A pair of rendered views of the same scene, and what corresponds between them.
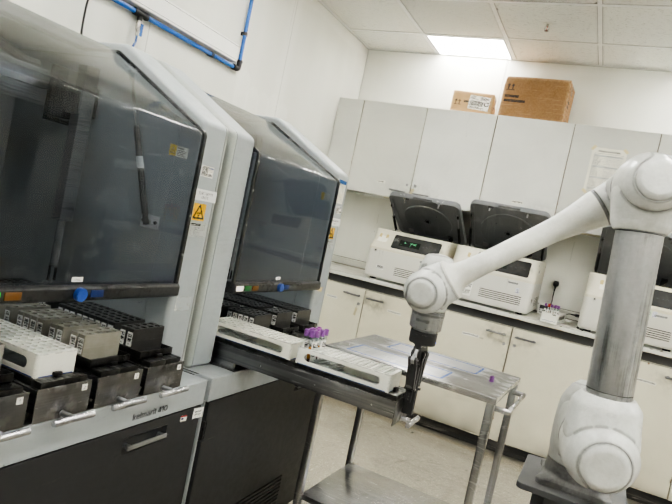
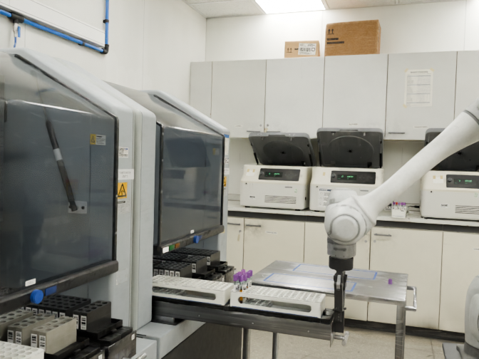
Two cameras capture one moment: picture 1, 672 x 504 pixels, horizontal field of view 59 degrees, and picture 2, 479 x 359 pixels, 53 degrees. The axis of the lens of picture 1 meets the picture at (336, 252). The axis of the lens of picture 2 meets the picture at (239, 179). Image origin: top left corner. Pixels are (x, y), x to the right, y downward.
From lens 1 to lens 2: 0.26 m
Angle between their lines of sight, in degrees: 6
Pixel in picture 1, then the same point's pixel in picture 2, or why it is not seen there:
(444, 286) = (363, 218)
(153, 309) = (96, 287)
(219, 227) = (140, 199)
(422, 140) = (266, 86)
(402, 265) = (271, 192)
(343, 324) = (230, 250)
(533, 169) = (361, 95)
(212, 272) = (141, 241)
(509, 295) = not seen: hidden behind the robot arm
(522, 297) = not seen: hidden behind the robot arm
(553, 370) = (409, 255)
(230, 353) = (168, 309)
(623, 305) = not seen: outside the picture
